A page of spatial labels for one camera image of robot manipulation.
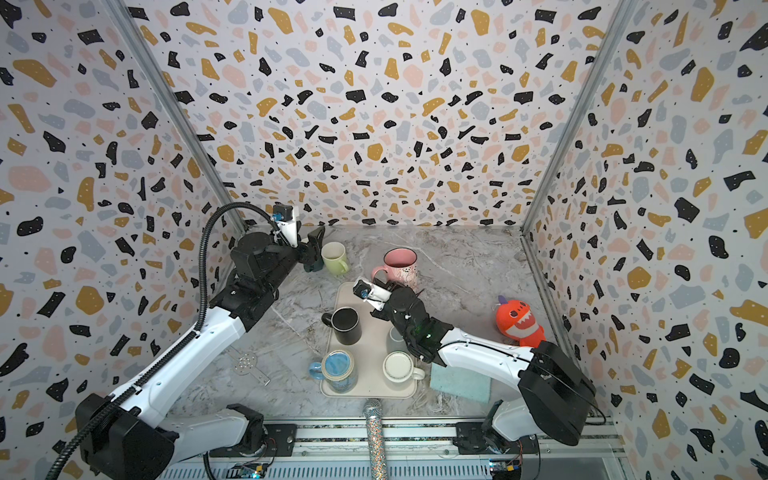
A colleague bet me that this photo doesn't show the light green mug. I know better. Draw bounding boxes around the light green mug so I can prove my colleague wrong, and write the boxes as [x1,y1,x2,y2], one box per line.
[321,242,350,276]

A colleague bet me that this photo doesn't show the pink ghost mug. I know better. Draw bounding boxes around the pink ghost mug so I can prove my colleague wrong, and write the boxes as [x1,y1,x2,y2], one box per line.
[371,247,418,289]

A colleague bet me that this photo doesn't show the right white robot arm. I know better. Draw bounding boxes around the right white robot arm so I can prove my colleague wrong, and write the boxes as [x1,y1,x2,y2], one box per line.
[357,282,595,448]

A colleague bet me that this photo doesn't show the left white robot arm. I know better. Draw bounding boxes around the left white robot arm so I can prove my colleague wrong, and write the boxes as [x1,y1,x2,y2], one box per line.
[76,222,325,479]

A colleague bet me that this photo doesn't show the grey mug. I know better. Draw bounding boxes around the grey mug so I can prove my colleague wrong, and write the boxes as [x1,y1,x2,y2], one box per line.
[386,327,408,354]

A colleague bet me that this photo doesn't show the white mug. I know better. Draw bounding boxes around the white mug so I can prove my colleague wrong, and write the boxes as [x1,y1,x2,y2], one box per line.
[382,351,426,388]

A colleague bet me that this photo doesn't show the black mug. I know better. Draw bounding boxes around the black mug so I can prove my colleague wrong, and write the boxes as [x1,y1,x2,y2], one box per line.
[321,307,362,346]

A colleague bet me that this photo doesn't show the blue glazed mug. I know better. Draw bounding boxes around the blue glazed mug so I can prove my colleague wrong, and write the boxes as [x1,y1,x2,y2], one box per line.
[309,350,358,394]

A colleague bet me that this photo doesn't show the beige plastic tray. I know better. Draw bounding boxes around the beige plastic tray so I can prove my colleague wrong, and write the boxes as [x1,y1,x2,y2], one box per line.
[320,282,418,399]

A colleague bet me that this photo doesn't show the teal cloth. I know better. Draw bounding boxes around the teal cloth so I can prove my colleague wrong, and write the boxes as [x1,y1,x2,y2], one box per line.
[430,364,491,404]

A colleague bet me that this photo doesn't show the glittery tube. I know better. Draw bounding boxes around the glittery tube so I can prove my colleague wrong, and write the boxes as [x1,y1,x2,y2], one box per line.
[363,399,388,480]

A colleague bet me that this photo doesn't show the red plush monster toy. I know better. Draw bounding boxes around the red plush monster toy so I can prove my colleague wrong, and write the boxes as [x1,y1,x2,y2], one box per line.
[495,296,546,348]

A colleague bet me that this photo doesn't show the clear plastic slotted spatula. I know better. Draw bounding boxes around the clear plastic slotted spatula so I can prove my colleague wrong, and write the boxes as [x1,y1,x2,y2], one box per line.
[226,347,271,386]

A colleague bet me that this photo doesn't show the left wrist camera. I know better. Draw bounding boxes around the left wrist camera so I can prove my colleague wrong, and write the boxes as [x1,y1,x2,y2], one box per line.
[272,203,299,248]

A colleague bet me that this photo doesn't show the black corrugated cable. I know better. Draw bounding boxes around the black corrugated cable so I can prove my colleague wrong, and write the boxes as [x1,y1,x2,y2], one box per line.
[44,202,277,480]

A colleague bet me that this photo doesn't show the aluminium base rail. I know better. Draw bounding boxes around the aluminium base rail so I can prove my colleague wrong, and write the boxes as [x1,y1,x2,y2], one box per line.
[162,416,634,479]

